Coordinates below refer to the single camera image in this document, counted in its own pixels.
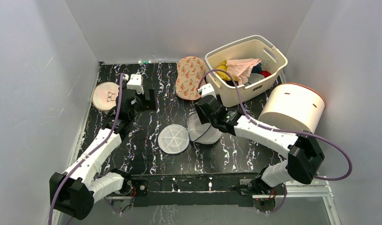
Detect clothes pile in basket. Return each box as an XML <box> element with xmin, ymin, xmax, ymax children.
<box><xmin>234</xmin><ymin>63</ymin><xmax>271</xmax><ymax>86</ymax></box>

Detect green white marker pen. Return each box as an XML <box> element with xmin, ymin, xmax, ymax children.
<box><xmin>138</xmin><ymin>60</ymin><xmax>152</xmax><ymax>64</ymax></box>

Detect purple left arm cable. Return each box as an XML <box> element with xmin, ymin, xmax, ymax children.
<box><xmin>48</xmin><ymin>73</ymin><xmax>128</xmax><ymax>225</ymax></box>

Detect floral padded laundry bag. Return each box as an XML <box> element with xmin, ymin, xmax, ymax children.
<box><xmin>175</xmin><ymin>56</ymin><xmax>207</xmax><ymax>101</ymax></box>

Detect white cylindrical drum container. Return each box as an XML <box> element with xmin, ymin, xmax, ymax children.
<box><xmin>258</xmin><ymin>83</ymin><xmax>325</xmax><ymax>134</ymax></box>

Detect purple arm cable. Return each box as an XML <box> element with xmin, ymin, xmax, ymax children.
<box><xmin>48</xmin><ymin>73</ymin><xmax>128</xmax><ymax>225</ymax></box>
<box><xmin>197</xmin><ymin>69</ymin><xmax>353</xmax><ymax>181</ymax></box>

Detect cream perforated laundry basket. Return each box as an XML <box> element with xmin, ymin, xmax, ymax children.
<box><xmin>205</xmin><ymin>35</ymin><xmax>288</xmax><ymax>107</ymax></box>

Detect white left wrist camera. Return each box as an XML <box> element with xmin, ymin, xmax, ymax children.
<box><xmin>126</xmin><ymin>74</ymin><xmax>144</xmax><ymax>94</ymax></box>

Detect pink bra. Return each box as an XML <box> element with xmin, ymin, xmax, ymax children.
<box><xmin>226</xmin><ymin>59</ymin><xmax>261</xmax><ymax>85</ymax></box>

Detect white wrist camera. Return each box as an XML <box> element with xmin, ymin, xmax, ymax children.
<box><xmin>198</xmin><ymin>83</ymin><xmax>217</xmax><ymax>99</ymax></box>
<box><xmin>126</xmin><ymin>74</ymin><xmax>144</xmax><ymax>94</ymax></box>

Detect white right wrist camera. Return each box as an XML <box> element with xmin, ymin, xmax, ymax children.
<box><xmin>198</xmin><ymin>83</ymin><xmax>217</xmax><ymax>99</ymax></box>

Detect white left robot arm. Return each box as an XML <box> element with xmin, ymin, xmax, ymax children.
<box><xmin>49</xmin><ymin>88</ymin><xmax>157</xmax><ymax>220</ymax></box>

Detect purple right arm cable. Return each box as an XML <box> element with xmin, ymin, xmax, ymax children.
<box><xmin>197</xmin><ymin>69</ymin><xmax>353</xmax><ymax>181</ymax></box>

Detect yellow bra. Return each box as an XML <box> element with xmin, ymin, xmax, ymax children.
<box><xmin>215</xmin><ymin>60</ymin><xmax>240</xmax><ymax>82</ymax></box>

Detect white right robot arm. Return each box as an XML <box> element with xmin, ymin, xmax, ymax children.
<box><xmin>195</xmin><ymin>95</ymin><xmax>325</xmax><ymax>194</ymax></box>

